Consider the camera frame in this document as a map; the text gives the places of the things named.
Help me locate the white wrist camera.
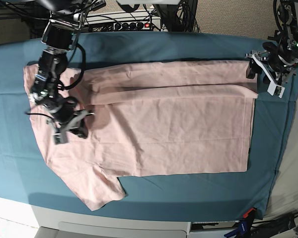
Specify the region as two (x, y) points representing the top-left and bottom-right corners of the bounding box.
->
(53, 132), (68, 145)
(267, 82), (285, 98)

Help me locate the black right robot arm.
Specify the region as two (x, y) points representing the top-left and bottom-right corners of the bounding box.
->
(29, 0), (95, 144)

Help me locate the white power strip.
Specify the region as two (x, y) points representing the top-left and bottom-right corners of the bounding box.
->
(86, 20), (161, 32)

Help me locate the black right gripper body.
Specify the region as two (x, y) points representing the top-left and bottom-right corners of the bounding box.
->
(46, 96), (94, 132)

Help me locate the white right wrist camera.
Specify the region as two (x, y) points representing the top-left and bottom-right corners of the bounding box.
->
(53, 132), (68, 145)

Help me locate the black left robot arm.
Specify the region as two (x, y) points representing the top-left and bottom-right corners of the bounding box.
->
(246, 0), (298, 85)

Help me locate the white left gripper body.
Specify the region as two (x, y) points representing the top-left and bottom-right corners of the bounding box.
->
(245, 50), (287, 85)

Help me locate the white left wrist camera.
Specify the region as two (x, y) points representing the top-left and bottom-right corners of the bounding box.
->
(267, 82), (285, 98)

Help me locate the orange blue clamp bottom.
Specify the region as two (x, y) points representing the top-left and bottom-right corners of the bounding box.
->
(224, 207), (257, 238)

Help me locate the teal table cloth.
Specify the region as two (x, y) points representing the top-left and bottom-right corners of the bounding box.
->
(0, 32), (298, 222)

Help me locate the pink T-shirt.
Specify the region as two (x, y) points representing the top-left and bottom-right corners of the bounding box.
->
(30, 60), (258, 211)

